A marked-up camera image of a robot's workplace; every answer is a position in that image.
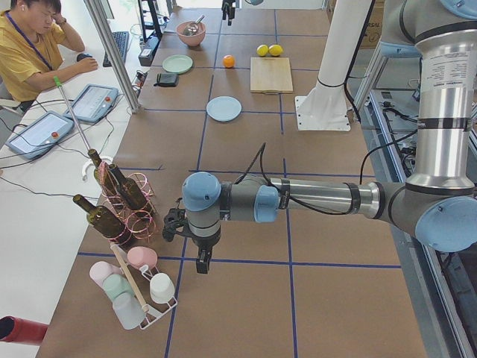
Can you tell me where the pale pink cup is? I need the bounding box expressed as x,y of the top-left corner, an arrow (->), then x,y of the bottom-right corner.
89,261 -> 122,289

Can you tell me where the orange fruit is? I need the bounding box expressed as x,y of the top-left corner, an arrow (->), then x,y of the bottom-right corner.
222,55 -> 236,69

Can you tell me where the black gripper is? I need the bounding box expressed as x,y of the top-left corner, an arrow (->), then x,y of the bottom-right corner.
192,234 -> 220,274
221,0 -> 236,25

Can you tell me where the metal scoop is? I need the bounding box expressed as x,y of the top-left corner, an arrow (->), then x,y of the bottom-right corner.
182,14 -> 205,36

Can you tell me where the copper wire bottle rack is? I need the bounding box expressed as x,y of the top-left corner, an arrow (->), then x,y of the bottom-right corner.
102,172 -> 157,243

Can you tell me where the pink bowl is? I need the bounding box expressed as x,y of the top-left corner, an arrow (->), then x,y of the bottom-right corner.
176,21 -> 206,47

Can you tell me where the black keyboard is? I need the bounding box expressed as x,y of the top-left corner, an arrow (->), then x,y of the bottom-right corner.
102,31 -> 130,69

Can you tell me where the light blue plate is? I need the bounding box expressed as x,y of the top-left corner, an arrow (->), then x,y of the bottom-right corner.
206,96 -> 242,122

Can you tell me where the aluminium frame post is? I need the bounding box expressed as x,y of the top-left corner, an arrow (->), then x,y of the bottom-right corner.
83,0 -> 141,113

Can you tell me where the white wire cup rack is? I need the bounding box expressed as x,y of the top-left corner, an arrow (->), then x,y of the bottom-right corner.
110,242 -> 179,330

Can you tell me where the red cylinder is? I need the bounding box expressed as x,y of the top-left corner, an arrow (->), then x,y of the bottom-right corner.
1,316 -> 48,346

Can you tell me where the black camera cable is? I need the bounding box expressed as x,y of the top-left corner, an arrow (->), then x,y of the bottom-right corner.
233,141 -> 422,216

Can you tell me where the person in yellow shirt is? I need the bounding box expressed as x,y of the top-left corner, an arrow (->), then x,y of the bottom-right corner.
1,0 -> 98,102

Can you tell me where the teach pendant tablet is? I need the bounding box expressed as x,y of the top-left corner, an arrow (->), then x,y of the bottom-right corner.
6,111 -> 74,160
71,84 -> 119,124

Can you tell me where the bamboo cutting board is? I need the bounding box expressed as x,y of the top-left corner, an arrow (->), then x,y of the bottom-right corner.
250,57 -> 294,93

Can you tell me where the black pouch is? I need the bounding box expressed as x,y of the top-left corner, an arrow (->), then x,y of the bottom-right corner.
154,72 -> 179,87

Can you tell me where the dark wine bottle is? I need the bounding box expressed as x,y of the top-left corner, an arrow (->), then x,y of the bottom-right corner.
108,163 -> 154,217
88,148 -> 120,205
73,194 -> 133,248

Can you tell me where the yellow lemon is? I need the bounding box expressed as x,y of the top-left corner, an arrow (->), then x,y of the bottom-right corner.
256,44 -> 269,57
268,44 -> 283,57

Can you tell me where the translucent white cup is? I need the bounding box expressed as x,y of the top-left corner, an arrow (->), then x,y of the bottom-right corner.
112,292 -> 146,330

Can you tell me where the metal rod green tip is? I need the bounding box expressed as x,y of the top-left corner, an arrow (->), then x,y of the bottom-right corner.
53,76 -> 91,151

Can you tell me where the light green plate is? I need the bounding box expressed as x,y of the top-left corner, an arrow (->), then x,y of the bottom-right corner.
162,54 -> 194,75

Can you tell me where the mint green cup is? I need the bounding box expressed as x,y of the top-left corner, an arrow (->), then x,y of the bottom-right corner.
102,274 -> 133,301

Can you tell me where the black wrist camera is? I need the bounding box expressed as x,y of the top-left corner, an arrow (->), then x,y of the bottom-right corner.
162,208 -> 187,242

